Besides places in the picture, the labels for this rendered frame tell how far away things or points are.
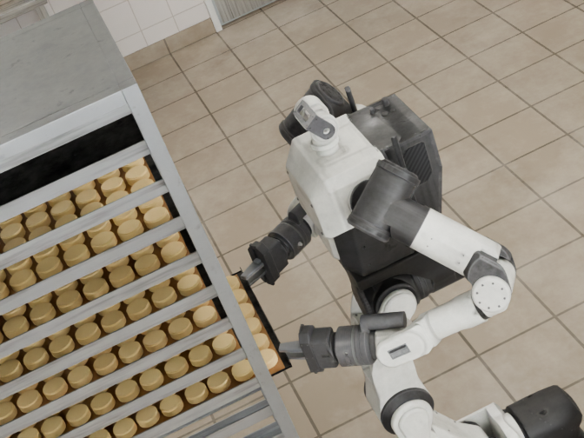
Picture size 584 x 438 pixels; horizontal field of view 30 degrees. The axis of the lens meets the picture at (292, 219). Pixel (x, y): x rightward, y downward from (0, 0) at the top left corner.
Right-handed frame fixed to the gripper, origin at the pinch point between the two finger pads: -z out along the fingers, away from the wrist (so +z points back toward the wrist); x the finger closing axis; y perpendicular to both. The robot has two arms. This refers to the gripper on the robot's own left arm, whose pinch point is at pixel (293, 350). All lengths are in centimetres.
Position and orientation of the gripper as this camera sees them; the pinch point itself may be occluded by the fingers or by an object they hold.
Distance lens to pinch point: 241.5
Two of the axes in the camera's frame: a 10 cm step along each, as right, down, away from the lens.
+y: -1.9, 6.3, -7.5
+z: 9.4, -1.2, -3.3
